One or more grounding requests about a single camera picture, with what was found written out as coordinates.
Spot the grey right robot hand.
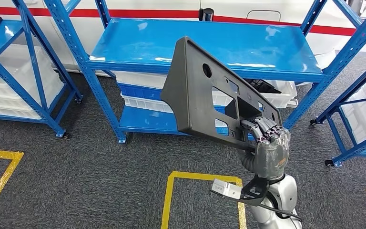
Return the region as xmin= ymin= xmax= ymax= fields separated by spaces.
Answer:
xmin=237 ymin=116 xmax=292 ymax=181

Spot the black plastic plate bracket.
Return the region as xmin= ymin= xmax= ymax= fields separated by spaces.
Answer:
xmin=160 ymin=36 xmax=283 ymax=152

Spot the black ribbed plastic part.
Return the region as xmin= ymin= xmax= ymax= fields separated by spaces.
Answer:
xmin=244 ymin=78 xmax=282 ymax=95

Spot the blue metal shelf rack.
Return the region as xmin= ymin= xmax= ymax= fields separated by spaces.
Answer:
xmin=309 ymin=52 xmax=366 ymax=168
xmin=43 ymin=0 xmax=366 ymax=145
xmin=0 ymin=0 xmax=83 ymax=139

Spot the blue plastic bin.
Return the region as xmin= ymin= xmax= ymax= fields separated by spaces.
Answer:
xmin=116 ymin=83 xmax=164 ymax=102

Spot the white vehicle with red stripe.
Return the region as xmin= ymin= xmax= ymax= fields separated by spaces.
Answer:
xmin=0 ymin=0 xmax=366 ymax=86

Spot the yellow floor tape square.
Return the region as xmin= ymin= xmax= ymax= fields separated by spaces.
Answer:
xmin=0 ymin=147 xmax=25 ymax=224

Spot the black right camera mount bracket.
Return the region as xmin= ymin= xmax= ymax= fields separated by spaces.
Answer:
xmin=239 ymin=175 xmax=271 ymax=208

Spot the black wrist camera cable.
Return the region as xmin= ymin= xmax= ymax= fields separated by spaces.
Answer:
xmin=249 ymin=199 xmax=304 ymax=222

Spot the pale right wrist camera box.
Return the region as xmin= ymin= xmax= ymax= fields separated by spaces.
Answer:
xmin=211 ymin=178 xmax=244 ymax=201

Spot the black barrier post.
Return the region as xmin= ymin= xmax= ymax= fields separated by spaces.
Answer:
xmin=199 ymin=8 xmax=214 ymax=22

